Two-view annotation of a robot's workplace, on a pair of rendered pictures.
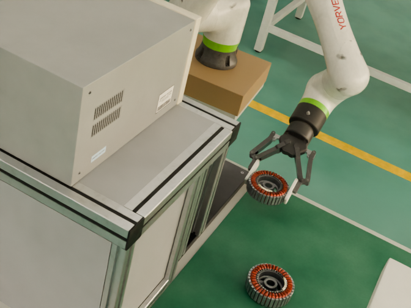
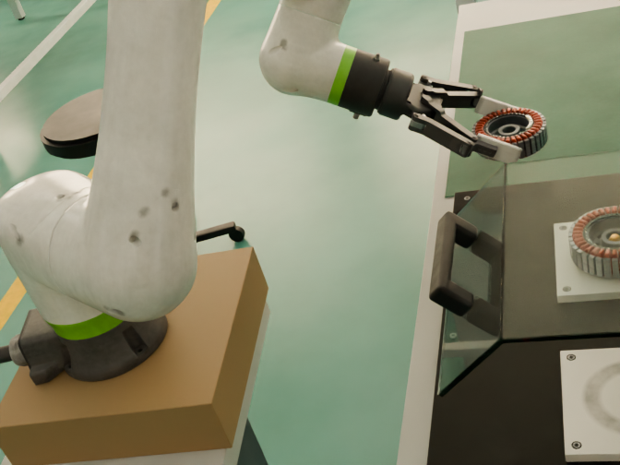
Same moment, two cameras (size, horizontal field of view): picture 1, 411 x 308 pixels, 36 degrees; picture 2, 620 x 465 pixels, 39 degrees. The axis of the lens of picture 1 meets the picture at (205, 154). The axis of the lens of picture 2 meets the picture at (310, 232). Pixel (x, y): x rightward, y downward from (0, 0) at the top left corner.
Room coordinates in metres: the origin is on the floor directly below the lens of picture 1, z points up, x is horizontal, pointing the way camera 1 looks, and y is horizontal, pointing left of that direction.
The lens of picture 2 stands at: (1.67, 0.98, 1.52)
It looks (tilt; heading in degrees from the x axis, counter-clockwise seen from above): 34 degrees down; 273
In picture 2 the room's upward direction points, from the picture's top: 18 degrees counter-clockwise
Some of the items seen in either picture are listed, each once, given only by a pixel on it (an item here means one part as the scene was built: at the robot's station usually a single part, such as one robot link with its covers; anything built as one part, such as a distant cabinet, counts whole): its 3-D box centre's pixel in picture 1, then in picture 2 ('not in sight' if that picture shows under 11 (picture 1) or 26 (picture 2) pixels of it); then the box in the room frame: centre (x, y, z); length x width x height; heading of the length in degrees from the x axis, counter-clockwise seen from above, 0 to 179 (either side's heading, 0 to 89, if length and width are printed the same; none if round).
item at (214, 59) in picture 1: (221, 45); (66, 333); (2.06, 0.05, 0.86); 0.26 x 0.15 x 0.06; 174
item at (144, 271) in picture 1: (147, 264); not in sight; (0.90, 0.05, 0.91); 0.28 x 0.03 x 0.32; 161
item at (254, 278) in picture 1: (270, 285); not in sight; (1.08, -0.23, 0.77); 0.11 x 0.11 x 0.04
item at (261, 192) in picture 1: (267, 187); (509, 134); (1.38, -0.19, 0.81); 0.11 x 0.11 x 0.04
